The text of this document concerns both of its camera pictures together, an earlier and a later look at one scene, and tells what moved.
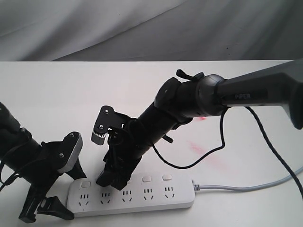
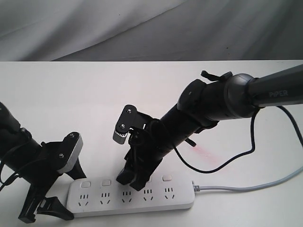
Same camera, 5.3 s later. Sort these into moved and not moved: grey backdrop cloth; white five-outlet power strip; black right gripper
Moved: black right gripper
Not moved: white five-outlet power strip; grey backdrop cloth
